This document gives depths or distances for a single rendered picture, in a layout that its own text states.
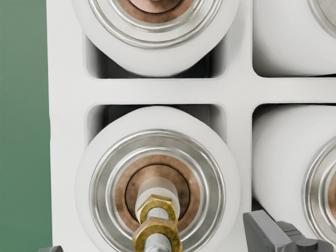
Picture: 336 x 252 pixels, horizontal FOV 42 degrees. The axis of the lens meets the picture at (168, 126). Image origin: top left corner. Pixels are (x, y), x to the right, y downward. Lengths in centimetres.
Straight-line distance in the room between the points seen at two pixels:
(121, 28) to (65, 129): 11
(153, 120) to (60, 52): 10
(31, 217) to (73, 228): 20
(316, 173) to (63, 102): 18
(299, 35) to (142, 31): 9
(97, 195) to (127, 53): 8
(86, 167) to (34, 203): 28
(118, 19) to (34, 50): 28
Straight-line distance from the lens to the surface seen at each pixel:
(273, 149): 29
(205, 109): 42
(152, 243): 16
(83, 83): 32
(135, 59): 25
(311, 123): 27
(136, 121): 24
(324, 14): 26
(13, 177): 53
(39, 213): 53
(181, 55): 24
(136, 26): 24
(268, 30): 31
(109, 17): 24
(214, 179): 24
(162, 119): 24
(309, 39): 26
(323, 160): 26
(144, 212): 20
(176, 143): 24
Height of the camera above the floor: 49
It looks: 86 degrees down
